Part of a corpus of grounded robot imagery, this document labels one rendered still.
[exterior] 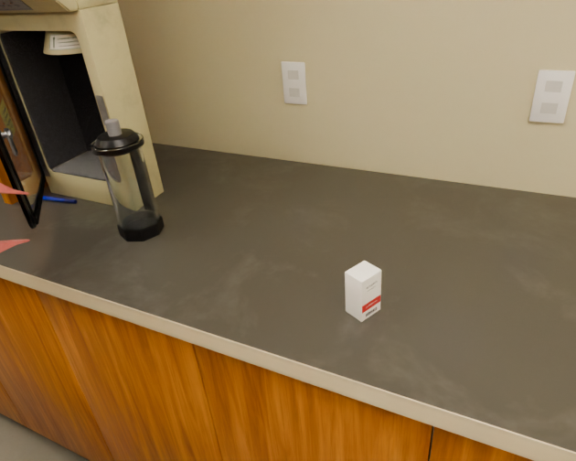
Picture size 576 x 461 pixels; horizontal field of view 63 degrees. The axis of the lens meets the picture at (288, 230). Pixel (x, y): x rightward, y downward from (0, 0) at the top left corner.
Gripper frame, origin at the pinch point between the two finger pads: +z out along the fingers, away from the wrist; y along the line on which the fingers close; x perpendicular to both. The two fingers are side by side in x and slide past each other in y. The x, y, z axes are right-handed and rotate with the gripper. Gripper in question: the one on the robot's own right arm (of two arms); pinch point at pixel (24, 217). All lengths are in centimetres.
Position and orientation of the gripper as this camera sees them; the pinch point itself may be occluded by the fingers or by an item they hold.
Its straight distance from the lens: 112.6
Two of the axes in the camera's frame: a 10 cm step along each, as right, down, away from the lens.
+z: 6.5, -0.3, 7.6
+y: 0.1, -10.0, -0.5
